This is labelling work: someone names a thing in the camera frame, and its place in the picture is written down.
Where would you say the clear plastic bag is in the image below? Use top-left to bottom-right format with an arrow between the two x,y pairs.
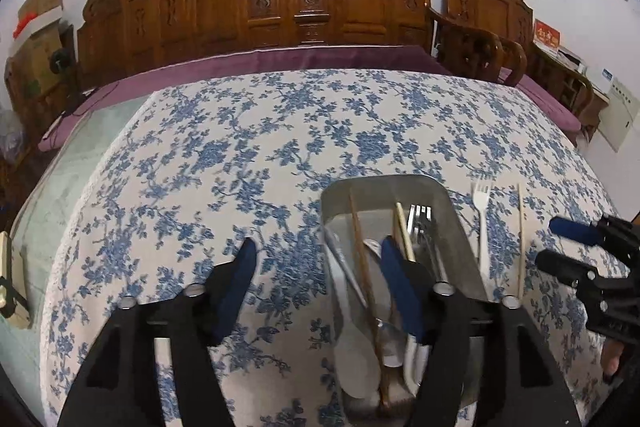
0,109 -> 26,164

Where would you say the carved wooden bench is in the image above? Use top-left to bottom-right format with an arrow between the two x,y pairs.
75,0 -> 433,90

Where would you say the stainless steel utensil container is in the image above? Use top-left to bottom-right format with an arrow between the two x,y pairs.
320,174 -> 493,423

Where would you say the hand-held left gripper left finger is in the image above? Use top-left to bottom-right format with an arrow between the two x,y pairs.
57,238 -> 257,427

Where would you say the white curved utensil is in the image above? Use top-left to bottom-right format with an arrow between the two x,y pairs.
402,332 -> 433,395

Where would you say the purple bench cushion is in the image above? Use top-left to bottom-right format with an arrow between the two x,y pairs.
37,44 -> 453,152

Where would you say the white plastic spoon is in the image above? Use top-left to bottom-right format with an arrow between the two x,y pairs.
325,252 -> 383,400

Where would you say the blue floral tablecloth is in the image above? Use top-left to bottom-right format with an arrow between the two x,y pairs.
40,68 -> 626,427

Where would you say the metal fork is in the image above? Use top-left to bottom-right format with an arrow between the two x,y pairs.
407,203 -> 446,283

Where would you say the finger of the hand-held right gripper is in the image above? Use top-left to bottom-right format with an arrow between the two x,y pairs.
549,214 -> 640,265
534,249 -> 640,345

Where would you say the carved wooden armchair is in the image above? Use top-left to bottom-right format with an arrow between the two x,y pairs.
427,0 -> 608,145

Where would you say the red wall sign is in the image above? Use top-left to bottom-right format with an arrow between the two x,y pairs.
532,19 -> 561,55

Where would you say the plain metal spoon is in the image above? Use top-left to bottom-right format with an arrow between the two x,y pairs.
322,227 -> 406,368

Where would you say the person's right hand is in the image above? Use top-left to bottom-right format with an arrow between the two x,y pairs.
600,339 -> 626,380

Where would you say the black cable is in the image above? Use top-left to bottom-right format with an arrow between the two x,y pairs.
42,87 -> 121,142

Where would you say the light wooden chopstick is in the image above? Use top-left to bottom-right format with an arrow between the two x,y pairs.
515,183 -> 526,300
395,202 -> 417,264

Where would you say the white plastic fork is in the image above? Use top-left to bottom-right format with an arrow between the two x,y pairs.
471,179 -> 493,280

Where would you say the dark brown chopstick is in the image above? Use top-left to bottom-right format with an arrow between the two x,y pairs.
348,191 -> 396,410

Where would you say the purple armchair cushion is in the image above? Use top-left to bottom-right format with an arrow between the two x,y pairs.
500,67 -> 582,134

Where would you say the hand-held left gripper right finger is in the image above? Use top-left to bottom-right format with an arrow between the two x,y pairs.
380,236 -> 581,427

